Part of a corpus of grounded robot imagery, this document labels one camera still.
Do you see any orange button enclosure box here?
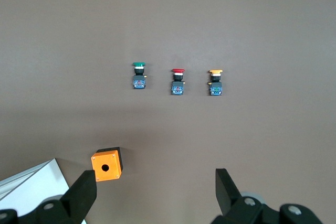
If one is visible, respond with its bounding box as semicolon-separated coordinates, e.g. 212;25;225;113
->
91;147;126;182

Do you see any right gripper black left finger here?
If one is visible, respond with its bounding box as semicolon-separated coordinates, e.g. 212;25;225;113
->
0;170;98;224

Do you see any yellow mushroom push button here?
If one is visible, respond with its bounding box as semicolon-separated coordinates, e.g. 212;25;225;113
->
208;69;224;97

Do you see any red mushroom push button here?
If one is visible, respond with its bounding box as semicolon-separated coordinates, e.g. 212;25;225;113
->
170;68;186;96

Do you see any green mushroom push button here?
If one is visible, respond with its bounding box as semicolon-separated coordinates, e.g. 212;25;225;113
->
131;62;147;90

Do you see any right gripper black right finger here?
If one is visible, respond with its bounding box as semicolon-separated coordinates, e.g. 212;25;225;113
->
211;168;324;224

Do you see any white drawer cabinet housing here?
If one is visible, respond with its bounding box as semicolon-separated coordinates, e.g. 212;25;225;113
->
0;157;87;224

